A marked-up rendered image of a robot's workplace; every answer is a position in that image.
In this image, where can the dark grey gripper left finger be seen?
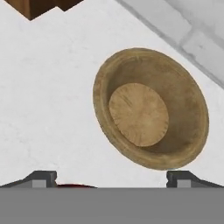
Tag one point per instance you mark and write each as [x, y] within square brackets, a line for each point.
[43, 177]

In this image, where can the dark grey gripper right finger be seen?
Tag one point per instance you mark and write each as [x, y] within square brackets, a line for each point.
[179, 177]

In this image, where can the red bowl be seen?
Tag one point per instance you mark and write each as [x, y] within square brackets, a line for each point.
[74, 185]

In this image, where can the brown wooden bowl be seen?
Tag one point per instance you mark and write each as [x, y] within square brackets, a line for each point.
[151, 110]

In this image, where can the brown wooden cabinet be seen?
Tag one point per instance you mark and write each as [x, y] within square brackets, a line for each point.
[38, 6]

